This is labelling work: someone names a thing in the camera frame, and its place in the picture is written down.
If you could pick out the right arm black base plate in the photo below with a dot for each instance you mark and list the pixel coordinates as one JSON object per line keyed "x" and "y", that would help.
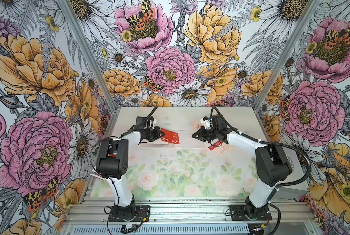
{"x": 247, "y": 213}

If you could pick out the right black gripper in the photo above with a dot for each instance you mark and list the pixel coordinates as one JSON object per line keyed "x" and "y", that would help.
{"x": 201, "y": 135}

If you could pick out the silver aluminium case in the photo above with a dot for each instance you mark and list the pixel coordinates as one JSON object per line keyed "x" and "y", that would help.
{"x": 296, "y": 174}

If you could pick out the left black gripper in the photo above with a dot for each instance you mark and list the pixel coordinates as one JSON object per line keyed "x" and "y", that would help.
{"x": 157, "y": 135}

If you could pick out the pink elephant photo album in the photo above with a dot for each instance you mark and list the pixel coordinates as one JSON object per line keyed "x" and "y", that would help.
{"x": 186, "y": 142}

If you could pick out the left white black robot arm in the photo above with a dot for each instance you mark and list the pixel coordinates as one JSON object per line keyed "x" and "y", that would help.
{"x": 113, "y": 160}

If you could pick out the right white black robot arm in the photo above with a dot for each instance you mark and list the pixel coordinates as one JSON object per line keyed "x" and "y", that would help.
{"x": 272, "y": 164}

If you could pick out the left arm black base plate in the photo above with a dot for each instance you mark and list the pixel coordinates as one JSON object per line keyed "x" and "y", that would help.
{"x": 129, "y": 214}

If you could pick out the red and pink card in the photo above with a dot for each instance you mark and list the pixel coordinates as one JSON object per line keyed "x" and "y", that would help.
{"x": 220, "y": 146}

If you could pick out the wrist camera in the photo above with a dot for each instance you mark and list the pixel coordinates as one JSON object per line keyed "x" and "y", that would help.
{"x": 144, "y": 122}
{"x": 207, "y": 123}

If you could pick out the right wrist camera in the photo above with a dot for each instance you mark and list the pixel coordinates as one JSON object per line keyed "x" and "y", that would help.
{"x": 207, "y": 123}

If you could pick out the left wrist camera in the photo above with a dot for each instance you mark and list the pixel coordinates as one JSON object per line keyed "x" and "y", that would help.
{"x": 144, "y": 122}

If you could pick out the aluminium front rail frame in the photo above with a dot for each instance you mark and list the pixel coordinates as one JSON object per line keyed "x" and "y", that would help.
{"x": 191, "y": 217}

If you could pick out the red card gold characters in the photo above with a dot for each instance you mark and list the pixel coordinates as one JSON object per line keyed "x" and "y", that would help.
{"x": 171, "y": 137}

